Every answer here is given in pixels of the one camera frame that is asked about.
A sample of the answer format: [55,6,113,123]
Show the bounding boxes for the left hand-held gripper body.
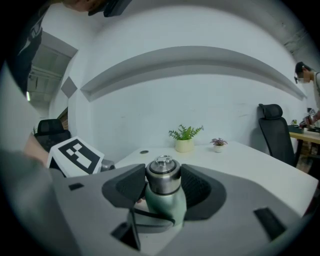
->
[46,135,116,178]

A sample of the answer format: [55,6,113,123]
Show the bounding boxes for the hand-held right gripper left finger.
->
[101,163,148,210]

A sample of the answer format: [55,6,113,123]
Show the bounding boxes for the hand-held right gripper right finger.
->
[180,163,227,222]

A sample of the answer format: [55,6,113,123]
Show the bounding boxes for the green travel cup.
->
[126,184,188,234]

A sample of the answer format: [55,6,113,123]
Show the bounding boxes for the silver steel lid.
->
[145,154,182,196]

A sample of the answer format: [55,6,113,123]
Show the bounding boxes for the person's left forearm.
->
[23,134,50,168]

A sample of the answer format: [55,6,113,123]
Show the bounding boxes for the black mesh office chair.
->
[257,103,300,168]
[33,118,72,153]

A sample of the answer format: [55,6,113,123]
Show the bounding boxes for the small purple plant white pot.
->
[209,137,229,154]

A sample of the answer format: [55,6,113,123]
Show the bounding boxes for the green plant in cream pot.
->
[168,124,204,153]

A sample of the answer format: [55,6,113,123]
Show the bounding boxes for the wooden desk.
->
[288,129,320,173]

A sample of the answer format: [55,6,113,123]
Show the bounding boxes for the person's dark shirt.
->
[4,0,52,97]

